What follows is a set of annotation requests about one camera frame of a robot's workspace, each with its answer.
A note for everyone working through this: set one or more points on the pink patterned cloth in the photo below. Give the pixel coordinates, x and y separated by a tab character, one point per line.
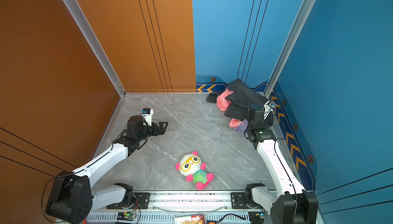
223	104

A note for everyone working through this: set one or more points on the aluminium corner post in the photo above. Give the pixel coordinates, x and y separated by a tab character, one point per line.
296	28
82	22

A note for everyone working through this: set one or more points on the aluminium corner post left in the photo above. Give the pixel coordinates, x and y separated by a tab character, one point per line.
82	22

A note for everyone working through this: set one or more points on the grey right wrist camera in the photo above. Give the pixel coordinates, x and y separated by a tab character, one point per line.
270	106

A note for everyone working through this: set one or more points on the panda plush toy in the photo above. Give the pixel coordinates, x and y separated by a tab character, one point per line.
193	169

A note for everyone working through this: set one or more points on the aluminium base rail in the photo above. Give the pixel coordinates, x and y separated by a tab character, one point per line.
174	207

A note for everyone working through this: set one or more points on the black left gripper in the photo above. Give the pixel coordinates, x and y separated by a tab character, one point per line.
162	130

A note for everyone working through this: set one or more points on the dark grey jeans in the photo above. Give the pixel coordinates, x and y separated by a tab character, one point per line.
240	100

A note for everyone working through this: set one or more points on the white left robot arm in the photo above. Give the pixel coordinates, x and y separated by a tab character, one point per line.
71	198

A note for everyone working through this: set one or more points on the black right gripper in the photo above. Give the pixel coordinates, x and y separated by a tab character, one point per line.
248	114

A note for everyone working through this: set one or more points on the green circuit board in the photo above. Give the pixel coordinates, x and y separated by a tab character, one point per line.
126	217

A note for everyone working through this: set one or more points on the lilac purple t-shirt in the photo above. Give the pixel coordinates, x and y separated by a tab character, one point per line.
242	126

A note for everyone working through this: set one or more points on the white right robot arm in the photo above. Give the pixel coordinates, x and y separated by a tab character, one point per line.
291	203

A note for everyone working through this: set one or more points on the aluminium corner post right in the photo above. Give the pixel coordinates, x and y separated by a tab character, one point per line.
296	28

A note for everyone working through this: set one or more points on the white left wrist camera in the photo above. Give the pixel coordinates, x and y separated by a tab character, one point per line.
147	114

